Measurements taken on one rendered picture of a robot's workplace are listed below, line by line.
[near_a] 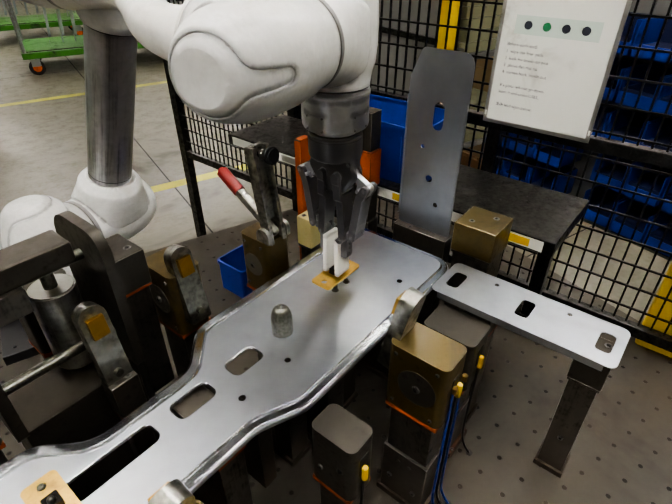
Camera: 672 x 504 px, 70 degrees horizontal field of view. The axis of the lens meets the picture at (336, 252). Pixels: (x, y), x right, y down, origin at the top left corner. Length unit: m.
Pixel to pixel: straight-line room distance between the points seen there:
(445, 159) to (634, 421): 0.64
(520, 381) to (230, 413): 0.68
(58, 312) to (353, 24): 0.52
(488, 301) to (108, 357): 0.57
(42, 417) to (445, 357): 0.54
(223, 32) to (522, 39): 0.77
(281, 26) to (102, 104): 0.76
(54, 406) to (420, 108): 0.73
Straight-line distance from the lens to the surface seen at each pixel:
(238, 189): 0.86
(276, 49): 0.45
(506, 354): 1.18
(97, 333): 0.69
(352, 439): 0.62
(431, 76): 0.88
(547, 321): 0.81
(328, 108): 0.61
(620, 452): 1.09
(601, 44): 1.07
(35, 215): 1.25
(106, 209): 1.30
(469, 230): 0.89
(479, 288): 0.84
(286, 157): 1.25
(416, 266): 0.87
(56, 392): 0.80
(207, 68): 0.43
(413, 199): 0.97
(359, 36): 0.57
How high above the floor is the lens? 1.50
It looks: 34 degrees down
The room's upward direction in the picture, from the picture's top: straight up
